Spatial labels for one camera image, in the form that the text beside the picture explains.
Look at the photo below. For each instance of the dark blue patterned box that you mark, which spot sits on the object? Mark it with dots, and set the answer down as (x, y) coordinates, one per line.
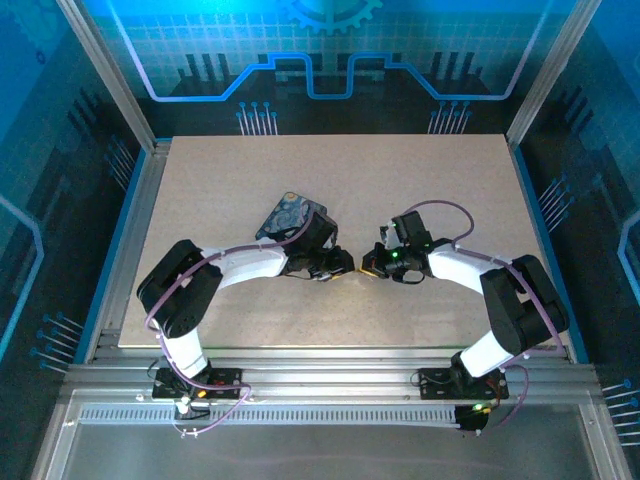
(282, 215)

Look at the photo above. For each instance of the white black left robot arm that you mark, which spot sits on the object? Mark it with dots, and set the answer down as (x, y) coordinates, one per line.
(250, 262)

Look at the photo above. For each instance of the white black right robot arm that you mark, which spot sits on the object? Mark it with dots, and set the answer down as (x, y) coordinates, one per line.
(460, 267)

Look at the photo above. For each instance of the blue edge strip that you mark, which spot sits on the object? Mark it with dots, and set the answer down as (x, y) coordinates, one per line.
(532, 200)
(131, 187)

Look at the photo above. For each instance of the grey metal lower tray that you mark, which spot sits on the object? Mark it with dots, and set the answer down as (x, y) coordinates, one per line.
(325, 450)

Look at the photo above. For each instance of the black base connector housing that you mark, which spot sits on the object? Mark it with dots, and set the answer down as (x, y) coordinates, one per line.
(472, 417)

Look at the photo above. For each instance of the aluminium frame cross beam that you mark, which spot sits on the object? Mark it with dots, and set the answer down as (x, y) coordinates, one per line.
(325, 375)

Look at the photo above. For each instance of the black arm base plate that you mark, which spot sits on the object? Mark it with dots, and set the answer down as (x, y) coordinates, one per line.
(435, 384)
(225, 382)

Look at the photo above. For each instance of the aluminium side rail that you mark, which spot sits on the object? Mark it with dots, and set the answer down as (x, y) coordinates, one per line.
(140, 210)

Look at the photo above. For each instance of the aluminium frame post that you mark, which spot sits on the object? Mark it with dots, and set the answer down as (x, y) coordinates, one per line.
(550, 75)
(115, 85)

